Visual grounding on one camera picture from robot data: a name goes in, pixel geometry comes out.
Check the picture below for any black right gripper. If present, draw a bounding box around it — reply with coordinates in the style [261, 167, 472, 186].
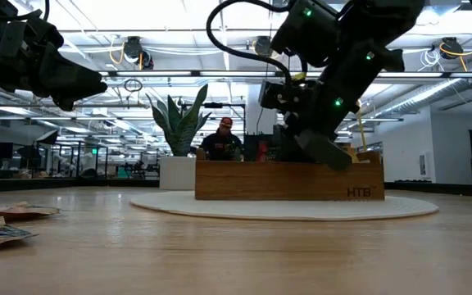
[284, 77, 362, 172]

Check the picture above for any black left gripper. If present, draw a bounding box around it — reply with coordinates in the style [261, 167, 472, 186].
[0, 0, 109, 113]

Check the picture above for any wooden three-compartment tea box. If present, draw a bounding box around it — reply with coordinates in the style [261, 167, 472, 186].
[194, 150, 386, 202]

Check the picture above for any white round woven placemat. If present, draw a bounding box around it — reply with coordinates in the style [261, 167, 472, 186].
[129, 189, 440, 222]

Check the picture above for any long ceiling light bar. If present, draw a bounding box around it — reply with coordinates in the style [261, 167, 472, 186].
[100, 70, 472, 79]

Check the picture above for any black perforated computer case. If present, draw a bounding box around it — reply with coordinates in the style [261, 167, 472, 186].
[243, 133, 280, 163]

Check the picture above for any person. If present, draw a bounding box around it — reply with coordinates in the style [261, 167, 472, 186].
[198, 116, 245, 162]

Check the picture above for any snake plant in white pot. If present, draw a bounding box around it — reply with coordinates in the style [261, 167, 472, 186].
[145, 84, 213, 191]

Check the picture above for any yellow hanging cable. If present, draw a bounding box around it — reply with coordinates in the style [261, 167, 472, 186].
[354, 98, 370, 153]

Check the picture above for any black hanging cable loop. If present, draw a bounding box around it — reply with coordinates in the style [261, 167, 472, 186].
[123, 77, 144, 94]

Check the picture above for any black ceiling cord reel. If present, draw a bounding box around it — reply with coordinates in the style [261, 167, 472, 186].
[253, 35, 277, 58]
[121, 35, 155, 71]
[439, 36, 465, 61]

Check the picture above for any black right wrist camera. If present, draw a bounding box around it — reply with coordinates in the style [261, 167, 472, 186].
[259, 79, 315, 112]

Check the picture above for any black left wrist camera cable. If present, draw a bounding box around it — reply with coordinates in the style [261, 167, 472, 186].
[12, 0, 52, 22]

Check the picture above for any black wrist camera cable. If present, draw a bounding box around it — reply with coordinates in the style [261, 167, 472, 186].
[205, 0, 302, 86]
[12, 0, 52, 22]

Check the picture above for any silver ceiling air duct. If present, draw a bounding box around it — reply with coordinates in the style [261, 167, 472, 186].
[377, 76, 466, 120]

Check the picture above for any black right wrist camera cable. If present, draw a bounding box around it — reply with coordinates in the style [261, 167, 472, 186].
[205, 0, 302, 86]

